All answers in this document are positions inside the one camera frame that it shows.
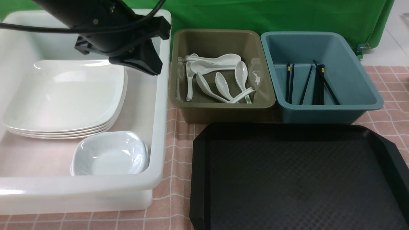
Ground top stacked white plate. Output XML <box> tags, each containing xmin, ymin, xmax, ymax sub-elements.
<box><xmin>6</xmin><ymin>70</ymin><xmax>128</xmax><ymax>139</ymax></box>

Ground white scalloped bowl in bin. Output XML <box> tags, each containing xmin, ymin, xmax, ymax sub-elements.
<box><xmin>144</xmin><ymin>143</ymin><xmax>150</xmax><ymax>171</ymax></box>

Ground white soup spoon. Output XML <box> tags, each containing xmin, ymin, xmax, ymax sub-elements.
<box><xmin>228</xmin><ymin>87</ymin><xmax>255</xmax><ymax>104</ymax></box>

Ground black serving tray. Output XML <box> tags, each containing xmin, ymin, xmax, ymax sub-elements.
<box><xmin>189</xmin><ymin>123</ymin><xmax>409</xmax><ymax>230</ymax></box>

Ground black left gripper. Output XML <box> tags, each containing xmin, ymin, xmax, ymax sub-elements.
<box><xmin>74</xmin><ymin>6</ymin><xmax>171</xmax><ymax>76</ymax></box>

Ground pink checkered tablecloth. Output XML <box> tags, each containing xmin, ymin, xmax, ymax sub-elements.
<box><xmin>1</xmin><ymin>66</ymin><xmax>408</xmax><ymax>230</ymax></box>

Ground middle stacked white plate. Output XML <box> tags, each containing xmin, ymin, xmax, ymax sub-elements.
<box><xmin>7</xmin><ymin>107</ymin><xmax>122</xmax><ymax>139</ymax></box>

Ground white spoon in bin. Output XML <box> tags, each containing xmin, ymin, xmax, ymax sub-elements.
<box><xmin>196</xmin><ymin>73</ymin><xmax>229</xmax><ymax>103</ymax></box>
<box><xmin>184</xmin><ymin>53</ymin><xmax>242</xmax><ymax>65</ymax></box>
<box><xmin>185</xmin><ymin>56</ymin><xmax>195</xmax><ymax>102</ymax></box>
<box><xmin>234</xmin><ymin>61</ymin><xmax>248</xmax><ymax>92</ymax></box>
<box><xmin>190</xmin><ymin>61</ymin><xmax>236</xmax><ymax>75</ymax></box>
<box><xmin>215</xmin><ymin>72</ymin><xmax>234</xmax><ymax>101</ymax></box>

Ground stacked white plate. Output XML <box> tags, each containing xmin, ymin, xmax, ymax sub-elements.
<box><xmin>7</xmin><ymin>123</ymin><xmax>114</xmax><ymax>140</ymax></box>
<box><xmin>7</xmin><ymin>107</ymin><xmax>122</xmax><ymax>139</ymax></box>
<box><xmin>6</xmin><ymin>70</ymin><xmax>128</xmax><ymax>139</ymax></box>

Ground green backdrop cloth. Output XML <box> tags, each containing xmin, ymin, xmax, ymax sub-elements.
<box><xmin>0</xmin><ymin>0</ymin><xmax>396</xmax><ymax>59</ymax></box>

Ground bottom stacked white plate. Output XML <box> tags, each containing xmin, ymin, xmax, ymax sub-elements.
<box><xmin>7</xmin><ymin>123</ymin><xmax>114</xmax><ymax>140</ymax></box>

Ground white oval bowl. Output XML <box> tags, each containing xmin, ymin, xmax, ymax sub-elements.
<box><xmin>70</xmin><ymin>131</ymin><xmax>146</xmax><ymax>176</ymax></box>

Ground black cable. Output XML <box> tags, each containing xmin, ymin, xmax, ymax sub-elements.
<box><xmin>0</xmin><ymin>0</ymin><xmax>167</xmax><ymax>34</ymax></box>

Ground white square rice plate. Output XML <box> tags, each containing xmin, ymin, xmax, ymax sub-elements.
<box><xmin>3</xmin><ymin>60</ymin><xmax>127</xmax><ymax>133</ymax></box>

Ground blue plastic bin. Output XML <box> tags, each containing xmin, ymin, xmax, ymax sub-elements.
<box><xmin>260</xmin><ymin>32</ymin><xmax>384</xmax><ymax>124</ymax></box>

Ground large white plastic bin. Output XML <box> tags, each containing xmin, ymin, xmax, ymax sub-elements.
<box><xmin>0</xmin><ymin>9</ymin><xmax>172</xmax><ymax>215</ymax></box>

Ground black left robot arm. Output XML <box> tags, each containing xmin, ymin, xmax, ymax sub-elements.
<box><xmin>35</xmin><ymin>0</ymin><xmax>171</xmax><ymax>75</ymax></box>

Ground olive brown plastic bin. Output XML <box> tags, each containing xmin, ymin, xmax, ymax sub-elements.
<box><xmin>168</xmin><ymin>29</ymin><xmax>276</xmax><ymax>124</ymax></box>

